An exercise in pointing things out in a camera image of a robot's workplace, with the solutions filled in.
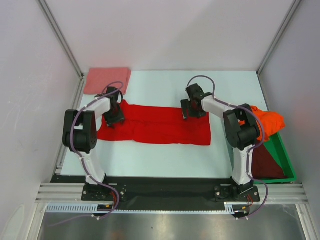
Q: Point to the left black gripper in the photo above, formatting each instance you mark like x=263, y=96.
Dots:
x=120, y=118

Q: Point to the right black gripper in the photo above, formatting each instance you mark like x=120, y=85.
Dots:
x=189, y=111

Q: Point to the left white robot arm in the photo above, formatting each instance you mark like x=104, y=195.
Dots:
x=80, y=132

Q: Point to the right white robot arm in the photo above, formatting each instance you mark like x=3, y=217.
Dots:
x=240, y=127

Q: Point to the folded pink t-shirt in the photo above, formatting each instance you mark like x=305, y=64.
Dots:
x=98, y=78

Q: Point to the orange t-shirt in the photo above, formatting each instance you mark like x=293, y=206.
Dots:
x=271, y=121

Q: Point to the green plastic bin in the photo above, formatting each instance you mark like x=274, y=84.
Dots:
x=277, y=149

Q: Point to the dark red t-shirt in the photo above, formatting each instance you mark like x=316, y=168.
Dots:
x=264, y=165

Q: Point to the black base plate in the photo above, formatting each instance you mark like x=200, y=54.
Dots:
x=163, y=193

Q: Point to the left aluminium side rail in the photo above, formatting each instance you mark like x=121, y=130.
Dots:
x=68, y=126

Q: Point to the left aluminium frame post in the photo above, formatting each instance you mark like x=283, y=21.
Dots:
x=54, y=25

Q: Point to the aluminium frame post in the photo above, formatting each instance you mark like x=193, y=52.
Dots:
x=279, y=34
x=54, y=25

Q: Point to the aluminium front rail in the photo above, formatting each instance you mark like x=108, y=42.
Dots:
x=72, y=192

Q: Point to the right aluminium frame post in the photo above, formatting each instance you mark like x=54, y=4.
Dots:
x=279, y=34

